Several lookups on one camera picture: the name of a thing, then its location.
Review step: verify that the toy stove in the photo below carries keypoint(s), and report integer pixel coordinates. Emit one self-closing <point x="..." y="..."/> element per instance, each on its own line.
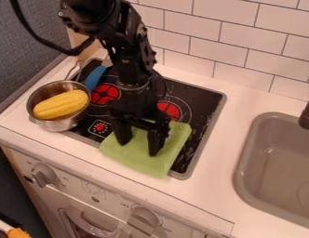
<point x="182" y="108"/>

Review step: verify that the toy sink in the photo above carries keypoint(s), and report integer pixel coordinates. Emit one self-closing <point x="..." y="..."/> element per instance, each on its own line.
<point x="277" y="170"/>

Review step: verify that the green cloth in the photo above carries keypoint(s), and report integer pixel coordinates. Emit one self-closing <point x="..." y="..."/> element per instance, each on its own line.
<point x="140" y="153"/>

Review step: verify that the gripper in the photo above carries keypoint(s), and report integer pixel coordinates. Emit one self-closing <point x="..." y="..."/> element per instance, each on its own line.
<point x="136" y="99"/>

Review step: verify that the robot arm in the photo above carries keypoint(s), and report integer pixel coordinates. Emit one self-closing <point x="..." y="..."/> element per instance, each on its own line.
<point x="119" y="37"/>

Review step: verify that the orange toy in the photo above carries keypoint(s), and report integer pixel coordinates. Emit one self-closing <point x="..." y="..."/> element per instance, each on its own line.
<point x="17" y="233"/>

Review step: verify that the yellow toy corn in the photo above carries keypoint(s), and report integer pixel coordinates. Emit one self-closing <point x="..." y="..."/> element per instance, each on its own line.
<point x="60" y="104"/>

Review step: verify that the blue tool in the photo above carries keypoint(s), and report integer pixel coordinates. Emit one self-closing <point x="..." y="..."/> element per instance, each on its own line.
<point x="95" y="78"/>

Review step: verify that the silver pot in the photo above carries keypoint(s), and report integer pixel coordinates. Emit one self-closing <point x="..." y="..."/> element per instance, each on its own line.
<point x="57" y="105"/>

